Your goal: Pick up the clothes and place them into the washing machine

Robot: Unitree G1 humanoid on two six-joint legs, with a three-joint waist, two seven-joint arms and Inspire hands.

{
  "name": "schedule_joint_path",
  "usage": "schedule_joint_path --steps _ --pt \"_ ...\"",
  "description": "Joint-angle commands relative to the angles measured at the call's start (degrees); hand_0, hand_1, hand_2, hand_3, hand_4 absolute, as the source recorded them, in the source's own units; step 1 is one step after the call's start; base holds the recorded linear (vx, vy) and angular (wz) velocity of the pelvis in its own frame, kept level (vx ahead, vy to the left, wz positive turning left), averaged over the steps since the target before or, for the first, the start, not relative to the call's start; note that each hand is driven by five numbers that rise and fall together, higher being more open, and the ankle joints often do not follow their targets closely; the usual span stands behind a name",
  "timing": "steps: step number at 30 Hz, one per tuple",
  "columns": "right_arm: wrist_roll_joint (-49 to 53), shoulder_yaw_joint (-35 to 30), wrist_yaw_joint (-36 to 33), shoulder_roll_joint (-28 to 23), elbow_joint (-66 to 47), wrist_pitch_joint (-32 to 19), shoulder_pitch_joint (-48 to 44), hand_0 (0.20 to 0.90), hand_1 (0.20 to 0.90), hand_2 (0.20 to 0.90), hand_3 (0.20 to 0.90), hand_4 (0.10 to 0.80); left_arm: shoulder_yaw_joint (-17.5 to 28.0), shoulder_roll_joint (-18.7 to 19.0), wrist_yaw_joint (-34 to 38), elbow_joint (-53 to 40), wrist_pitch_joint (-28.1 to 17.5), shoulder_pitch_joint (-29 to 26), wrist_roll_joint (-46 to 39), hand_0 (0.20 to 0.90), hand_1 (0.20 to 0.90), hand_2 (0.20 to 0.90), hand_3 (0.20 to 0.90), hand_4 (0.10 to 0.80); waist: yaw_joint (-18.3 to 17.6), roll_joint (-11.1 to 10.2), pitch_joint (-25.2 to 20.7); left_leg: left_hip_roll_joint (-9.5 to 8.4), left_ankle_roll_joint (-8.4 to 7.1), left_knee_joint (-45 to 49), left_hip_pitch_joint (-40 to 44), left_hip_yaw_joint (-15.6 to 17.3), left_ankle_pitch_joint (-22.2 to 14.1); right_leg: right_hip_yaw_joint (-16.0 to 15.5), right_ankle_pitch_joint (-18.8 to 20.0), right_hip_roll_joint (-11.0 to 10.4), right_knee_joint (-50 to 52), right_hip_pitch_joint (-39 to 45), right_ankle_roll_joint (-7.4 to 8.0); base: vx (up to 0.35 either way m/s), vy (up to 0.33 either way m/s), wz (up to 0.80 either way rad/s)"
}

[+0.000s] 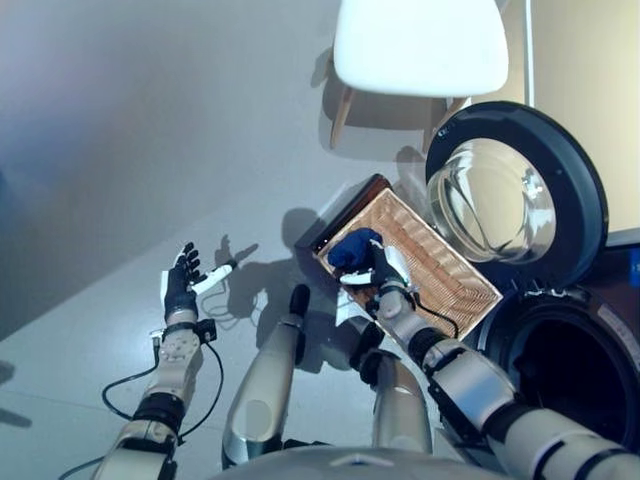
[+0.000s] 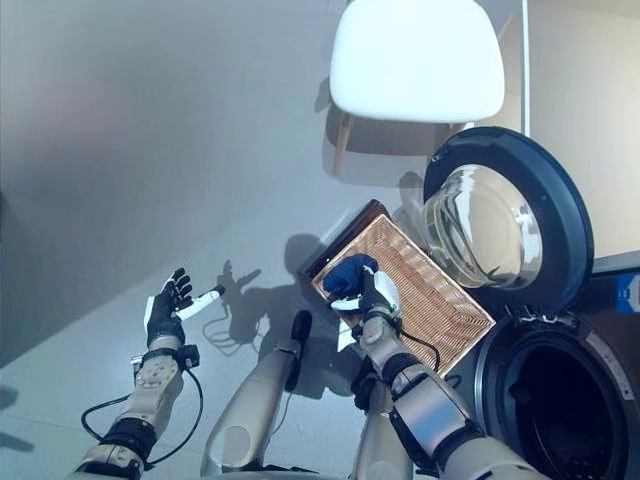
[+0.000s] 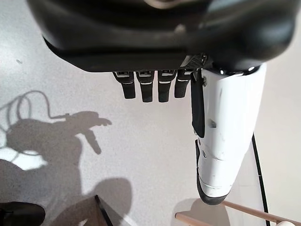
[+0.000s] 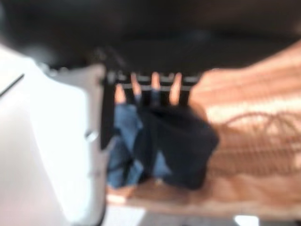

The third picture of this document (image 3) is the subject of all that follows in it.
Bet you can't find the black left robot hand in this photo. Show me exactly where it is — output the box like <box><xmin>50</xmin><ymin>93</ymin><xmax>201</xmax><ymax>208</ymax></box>
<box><xmin>25</xmin><ymin>0</ymin><xmax>301</xmax><ymax>206</ymax></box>

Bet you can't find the white chair with wooden legs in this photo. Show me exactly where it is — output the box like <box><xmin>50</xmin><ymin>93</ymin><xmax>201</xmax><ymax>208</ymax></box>
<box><xmin>175</xmin><ymin>199</ymin><xmax>301</xmax><ymax>226</ymax></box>

